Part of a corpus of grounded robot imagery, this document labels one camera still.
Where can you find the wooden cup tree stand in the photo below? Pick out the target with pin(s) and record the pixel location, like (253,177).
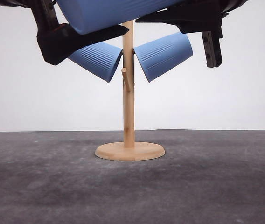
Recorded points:
(129,150)

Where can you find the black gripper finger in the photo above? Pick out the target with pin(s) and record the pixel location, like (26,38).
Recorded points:
(56,38)

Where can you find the blue ribbed cup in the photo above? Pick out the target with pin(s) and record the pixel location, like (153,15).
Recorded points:
(85,15)
(161,55)
(99,58)

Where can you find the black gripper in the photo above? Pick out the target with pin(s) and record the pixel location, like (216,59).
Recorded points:
(204,16)

